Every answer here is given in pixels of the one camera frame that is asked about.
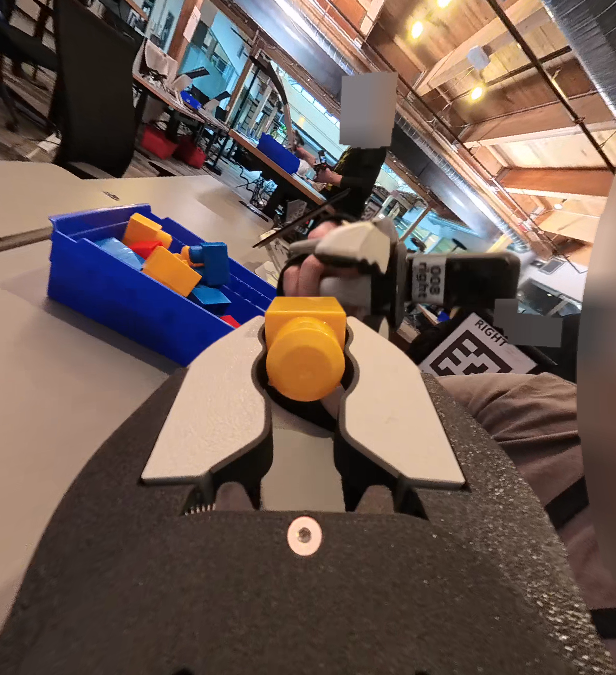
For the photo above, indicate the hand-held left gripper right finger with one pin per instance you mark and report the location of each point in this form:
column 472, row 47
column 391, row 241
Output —
column 397, row 416

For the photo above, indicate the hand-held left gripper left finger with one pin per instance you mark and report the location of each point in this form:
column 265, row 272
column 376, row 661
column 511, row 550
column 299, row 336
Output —
column 213, row 416

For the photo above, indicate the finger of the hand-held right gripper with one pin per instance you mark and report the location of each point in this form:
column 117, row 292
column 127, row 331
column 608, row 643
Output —
column 355, row 240
column 347, row 290

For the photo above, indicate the yellow one-stud block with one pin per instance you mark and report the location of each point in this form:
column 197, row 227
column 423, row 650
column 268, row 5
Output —
column 302, row 364

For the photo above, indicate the blue plastic bin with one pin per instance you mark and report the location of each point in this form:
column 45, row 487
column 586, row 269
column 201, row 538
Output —
column 118, row 300

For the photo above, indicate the heap of toy blocks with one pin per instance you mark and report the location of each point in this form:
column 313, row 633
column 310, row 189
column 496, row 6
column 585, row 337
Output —
column 168, row 269

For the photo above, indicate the person's right hand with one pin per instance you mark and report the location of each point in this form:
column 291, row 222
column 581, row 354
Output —
column 305, row 279

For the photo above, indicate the framed marker sign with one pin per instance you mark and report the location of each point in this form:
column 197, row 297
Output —
column 471, row 358

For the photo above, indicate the small blue bin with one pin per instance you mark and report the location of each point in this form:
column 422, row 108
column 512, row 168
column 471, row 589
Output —
column 276, row 153

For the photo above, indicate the person's brown shirt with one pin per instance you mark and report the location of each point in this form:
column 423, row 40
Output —
column 524, row 422

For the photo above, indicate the red bag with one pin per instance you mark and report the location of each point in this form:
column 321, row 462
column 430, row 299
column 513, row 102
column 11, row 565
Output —
column 157, row 142
column 191, row 154

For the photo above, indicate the black office chair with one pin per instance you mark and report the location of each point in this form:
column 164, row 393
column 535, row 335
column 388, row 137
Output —
column 97, row 95

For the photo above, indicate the silver ceiling duct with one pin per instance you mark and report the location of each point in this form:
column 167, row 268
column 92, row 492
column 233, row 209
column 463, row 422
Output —
column 603, row 52

